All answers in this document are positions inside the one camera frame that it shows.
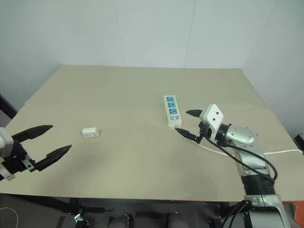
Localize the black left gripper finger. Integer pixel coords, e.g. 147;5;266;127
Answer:
34;144;73;172
11;124;54;145

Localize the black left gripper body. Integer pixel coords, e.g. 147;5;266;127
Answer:
0;139;37;177

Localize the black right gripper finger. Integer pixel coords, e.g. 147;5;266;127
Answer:
175;128;201;144
185;109;203;117

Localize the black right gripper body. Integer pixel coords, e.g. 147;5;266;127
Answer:
198;120;212;145

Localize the white blue power strip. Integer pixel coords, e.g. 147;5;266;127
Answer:
163;95;183;129

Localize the white plug adapter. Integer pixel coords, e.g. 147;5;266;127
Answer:
79;128;100;139

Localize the dark blue slanted bar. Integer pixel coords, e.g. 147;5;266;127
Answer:
0;93;19;124

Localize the dark rounded shape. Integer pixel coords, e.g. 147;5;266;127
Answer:
111;213;134;228

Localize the orange object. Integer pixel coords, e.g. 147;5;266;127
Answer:
282;201;304;228

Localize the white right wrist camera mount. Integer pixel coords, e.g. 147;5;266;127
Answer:
199;103;225;141

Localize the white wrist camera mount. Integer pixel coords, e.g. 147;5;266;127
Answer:
199;103;225;141
0;127;16;182

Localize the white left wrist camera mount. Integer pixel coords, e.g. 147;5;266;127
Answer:
0;127;16;182

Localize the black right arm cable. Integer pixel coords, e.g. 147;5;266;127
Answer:
203;131;279;181

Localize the thin white floor wire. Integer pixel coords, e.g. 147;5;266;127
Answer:
0;206;20;228

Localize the white power cable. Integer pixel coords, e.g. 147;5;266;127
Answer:
175;127;303;157

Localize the black table frame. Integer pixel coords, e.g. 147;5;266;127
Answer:
0;192;245;218

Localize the black cable bundle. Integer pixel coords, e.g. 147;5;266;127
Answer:
220;200;251;228

